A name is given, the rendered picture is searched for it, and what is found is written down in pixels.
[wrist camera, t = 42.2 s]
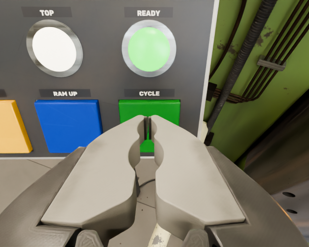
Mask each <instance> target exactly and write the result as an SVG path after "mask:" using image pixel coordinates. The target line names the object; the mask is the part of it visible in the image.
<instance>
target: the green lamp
mask: <svg viewBox="0 0 309 247"><path fill-rule="evenodd" d="M128 52H129V57H130V59H131V61H132V63H133V64H134V65H135V66H136V67H137V68H139V69H141V70H144V71H149V72H150V71H155V70H158V69H159V68H161V67H162V66H163V65H164V64H165V63H166V61H167V60H168V57H169V54H170V45H169V42H168V40H167V38H166V36H165V35H164V34H163V33H162V32H161V31H160V30H158V29H156V28H152V27H146V28H142V29H140V30H138V31H137V32H135V33H134V34H133V35H132V37H131V39H130V41H129V46H128Z"/></svg>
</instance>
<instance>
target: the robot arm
mask: <svg viewBox="0 0 309 247"><path fill-rule="evenodd" d="M148 128H149V140H152V142H153V143H154V161H155V163H156V164H157V165H158V166H159V168H158V169H157V170H156V172H155V209H156V221H157V223H158V225H159V226H160V227H161V228H162V229H164V230H166V231H168V232H169V233H171V234H173V235H174V236H176V237H178V238H179V239H181V240H182V241H183V243H182V245H181V247H309V245H308V243H307V241H306V240H305V238H304V237H303V235H302V233H301V232H300V230H299V229H298V227H297V226H296V225H295V223H294V222H293V221H292V219H291V218H290V217H289V215H288V214H287V213H286V212H285V211H284V210H283V209H282V207H281V206H280V205H279V204H278V203H277V202H276V201H275V200H274V199H273V198H272V196H271V195H270V194H269V193H268V192H266V191H265V190H264V189H263V188H262V187H261V186H260V185H259V184H258V183H257V182H255V181H254V180H253V179H252V178H251V177H249V176H248V175H247V174H246V173H245V172H243V170H242V169H240V168H239V167H238V166H237V165H236V164H234V163H233V162H232V161H231V160H230V159H228V158H227V157H226V156H225V155H224V154H222V153H221V152H220V151H219V150H218V149H216V148H215V147H214V146H206V145H205V144H204V143H203V142H202V141H200V140H199V139H198V138H197V137H195V136H194V135H193V134H191V133H190V132H188V131H186V130H185V129H183V128H181V127H179V126H177V125H175V124H173V123H171V122H170V121H168V120H166V119H164V118H162V117H160V116H158V115H152V116H149V117H147V116H142V115H138V116H136V117H134V118H132V119H130V120H128V121H126V122H124V123H122V124H120V125H118V126H116V127H114V128H112V129H110V130H108V131H107V132H105V133H103V134H102V135H100V136H99V137H97V138H96V139H95V140H93V141H92V142H91V143H90V144H89V145H88V146H86V147H78V148H77V149H75V150H74V151H73V152H72V153H70V154H69V155H68V156H67V157H65V158H64V159H63V160H62V161H60V162H59V163H58V164H57V165H55V166H54V167H53V168H51V169H50V170H49V171H48V172H46V173H45V174H44V175H43V176H41V177H40V178H39V179H38V180H36V181H35V182H34V183H32V184H31V185H30V186H29V187H28V188H26V189H25V190H24V191H23V192H22V193H21V194H20V195H18V196H17V197H16V198H15V199H14V200H13V201H12V202H11V203H10V204H9V205H8V206H7V207H6V208H5V209H4V210H3V211H2V212H1V214H0V247H108V243H109V240H110V239H112V238H113V237H115V236H117V235H119V234H120V233H122V232H124V231H125V230H127V229H129V228H130V227H131V226H132V225H133V223H134V220H135V212H136V204H137V195H136V179H135V171H134V168H135V167H136V165H137V164H138V163H139V162H140V145H141V144H142V143H143V142H144V140H146V139H147V133H148Z"/></svg>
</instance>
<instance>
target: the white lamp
mask: <svg viewBox="0 0 309 247"><path fill-rule="evenodd" d="M32 46H33V51H34V53H35V56H36V57H37V59H38V60H39V61H40V63H41V64H42V65H44V66H45V67H46V68H48V69H50V70H53V71H58V72H61V71H65V70H68V69H69V68H70V67H72V65H73V64H74V62H75V60H76V49H75V46H74V44H73V42H72V40H71V39H70V37H69V36H68V35H67V34H66V33H64V32H63V31H61V30H60V29H57V28H54V27H45V28H43V29H40V30H39V31H38V32H36V34H35V36H34V38H33V44H32Z"/></svg>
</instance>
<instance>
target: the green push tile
mask: <svg viewBox="0 0 309 247"><path fill-rule="evenodd" d="M118 105H119V116H120V124H122V123H124V122H126V121H128V120H130V119H132V118H134V117H136V116H138V115H142V116H147V117H149V116H152V115H158V116H160V117H162V118H164V119H166V120H168V121H170V122H171V123H173V124H175V125H177V126H179V122H180V100H179V99H120V101H119V103H118ZM140 152H155V144H154V143H153V142H152V140H149V128H148V133H147V139H146V140H144V142H143V143H142V144H141V145H140Z"/></svg>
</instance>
